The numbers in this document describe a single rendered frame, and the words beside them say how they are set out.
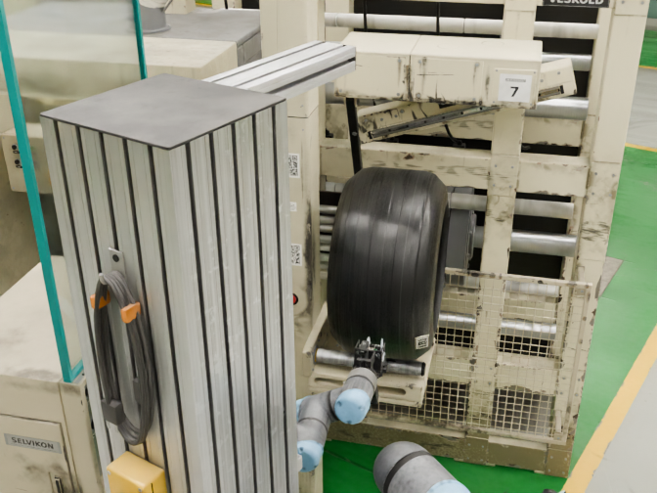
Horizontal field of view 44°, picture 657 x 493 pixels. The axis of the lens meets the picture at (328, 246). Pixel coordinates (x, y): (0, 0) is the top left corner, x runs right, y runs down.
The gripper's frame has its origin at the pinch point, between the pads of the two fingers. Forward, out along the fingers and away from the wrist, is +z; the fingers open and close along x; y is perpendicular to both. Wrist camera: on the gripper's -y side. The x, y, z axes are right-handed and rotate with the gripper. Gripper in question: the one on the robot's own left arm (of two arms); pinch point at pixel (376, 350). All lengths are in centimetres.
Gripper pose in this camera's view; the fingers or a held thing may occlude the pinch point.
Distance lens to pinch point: 223.1
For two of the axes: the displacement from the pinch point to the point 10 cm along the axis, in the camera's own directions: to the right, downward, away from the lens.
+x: -9.7, -1.0, 2.1
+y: 0.2, -9.3, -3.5
